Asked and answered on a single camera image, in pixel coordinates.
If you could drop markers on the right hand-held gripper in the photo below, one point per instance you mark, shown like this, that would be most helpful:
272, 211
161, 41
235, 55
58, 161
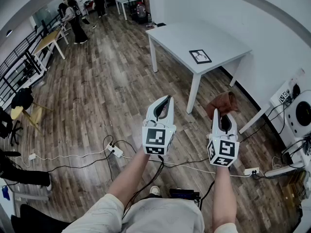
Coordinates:
227, 148

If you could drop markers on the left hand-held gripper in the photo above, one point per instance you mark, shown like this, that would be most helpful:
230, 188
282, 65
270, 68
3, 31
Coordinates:
155, 137

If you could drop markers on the brown woven cloth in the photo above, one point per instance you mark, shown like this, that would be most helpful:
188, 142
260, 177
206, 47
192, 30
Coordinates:
222, 103

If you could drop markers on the black framed deer antler picture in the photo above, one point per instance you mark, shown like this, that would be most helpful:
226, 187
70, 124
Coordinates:
200, 56

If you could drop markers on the person's left forearm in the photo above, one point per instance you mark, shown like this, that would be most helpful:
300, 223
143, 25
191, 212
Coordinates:
131, 178

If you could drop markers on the person's right forearm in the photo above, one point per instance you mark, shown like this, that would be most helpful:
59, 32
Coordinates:
223, 195

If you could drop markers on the white side table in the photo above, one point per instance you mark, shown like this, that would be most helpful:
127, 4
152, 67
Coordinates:
255, 119

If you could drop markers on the white power strip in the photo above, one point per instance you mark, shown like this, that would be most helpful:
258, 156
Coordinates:
251, 171
115, 150

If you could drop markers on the black-white patterned cube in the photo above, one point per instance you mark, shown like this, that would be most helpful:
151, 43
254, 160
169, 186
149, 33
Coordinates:
284, 97

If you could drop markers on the long white bar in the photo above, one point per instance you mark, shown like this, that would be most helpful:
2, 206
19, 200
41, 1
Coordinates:
281, 171

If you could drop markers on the person's white shoe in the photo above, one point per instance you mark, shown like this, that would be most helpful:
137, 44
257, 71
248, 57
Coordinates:
155, 190

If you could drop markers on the white round device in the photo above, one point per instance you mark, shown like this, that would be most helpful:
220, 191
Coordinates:
300, 115

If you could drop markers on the black waist box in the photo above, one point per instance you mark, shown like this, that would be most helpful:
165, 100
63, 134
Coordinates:
182, 193

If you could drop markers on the large white table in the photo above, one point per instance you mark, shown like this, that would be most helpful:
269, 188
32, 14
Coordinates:
194, 40

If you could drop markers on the black flat box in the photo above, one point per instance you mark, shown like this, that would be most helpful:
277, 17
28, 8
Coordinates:
161, 24

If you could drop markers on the small plastic bottle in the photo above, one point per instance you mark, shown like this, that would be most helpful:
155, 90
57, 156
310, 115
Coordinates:
149, 19

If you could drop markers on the black cart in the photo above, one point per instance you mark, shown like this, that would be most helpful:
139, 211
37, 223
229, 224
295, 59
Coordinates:
139, 19

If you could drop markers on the person's white shirt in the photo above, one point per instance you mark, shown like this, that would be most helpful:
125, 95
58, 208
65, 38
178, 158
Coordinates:
158, 217

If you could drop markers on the clear water jug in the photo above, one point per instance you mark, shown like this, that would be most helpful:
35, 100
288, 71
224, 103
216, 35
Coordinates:
141, 10

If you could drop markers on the small white table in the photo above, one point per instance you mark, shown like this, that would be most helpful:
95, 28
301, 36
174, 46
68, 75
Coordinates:
125, 0

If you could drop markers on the white power adapter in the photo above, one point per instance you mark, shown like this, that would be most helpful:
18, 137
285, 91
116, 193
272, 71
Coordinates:
32, 156

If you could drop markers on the wood-top desk with white legs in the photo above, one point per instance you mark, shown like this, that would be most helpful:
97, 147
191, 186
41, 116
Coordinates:
47, 39

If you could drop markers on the black metal railing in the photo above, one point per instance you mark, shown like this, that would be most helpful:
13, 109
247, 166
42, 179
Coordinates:
32, 62

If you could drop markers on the black jacket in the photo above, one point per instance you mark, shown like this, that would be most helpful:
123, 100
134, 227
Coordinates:
22, 98

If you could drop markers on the black office chair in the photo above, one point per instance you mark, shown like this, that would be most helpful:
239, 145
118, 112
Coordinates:
7, 127

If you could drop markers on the black dome lamp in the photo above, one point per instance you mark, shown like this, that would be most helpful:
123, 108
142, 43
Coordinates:
9, 32

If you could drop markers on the blue cloth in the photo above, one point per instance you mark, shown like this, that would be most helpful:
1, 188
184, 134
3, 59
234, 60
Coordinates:
5, 193

